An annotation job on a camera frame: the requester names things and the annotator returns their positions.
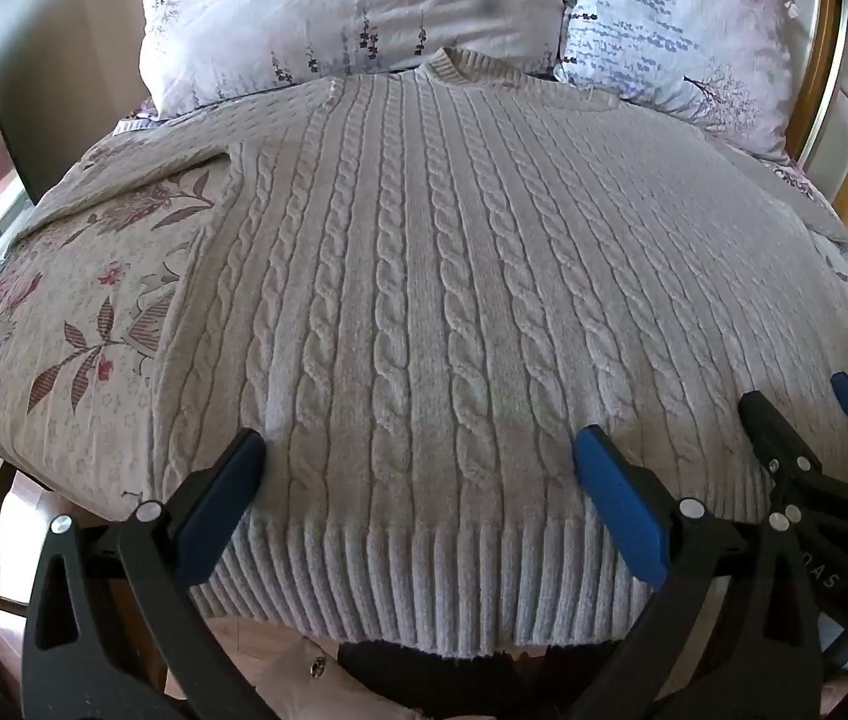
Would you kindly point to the dark cloth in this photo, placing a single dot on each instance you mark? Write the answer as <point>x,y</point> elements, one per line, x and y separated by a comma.
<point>454,679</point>

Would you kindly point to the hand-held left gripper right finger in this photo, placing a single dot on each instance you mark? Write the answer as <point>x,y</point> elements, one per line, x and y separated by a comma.
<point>619,510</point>

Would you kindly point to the dark flat panel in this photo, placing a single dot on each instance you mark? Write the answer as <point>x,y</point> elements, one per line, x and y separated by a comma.
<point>48,75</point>

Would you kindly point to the floral bedspread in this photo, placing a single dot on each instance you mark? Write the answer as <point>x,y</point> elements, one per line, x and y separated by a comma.
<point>71,330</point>

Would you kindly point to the white floral pillow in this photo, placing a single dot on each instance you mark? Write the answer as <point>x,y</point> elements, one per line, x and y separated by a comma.
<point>334,7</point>

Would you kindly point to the blue print pillow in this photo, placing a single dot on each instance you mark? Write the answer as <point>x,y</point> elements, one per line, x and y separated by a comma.
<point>686,37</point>

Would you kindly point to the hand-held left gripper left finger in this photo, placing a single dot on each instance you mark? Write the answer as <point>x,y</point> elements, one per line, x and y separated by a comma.
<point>220,514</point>

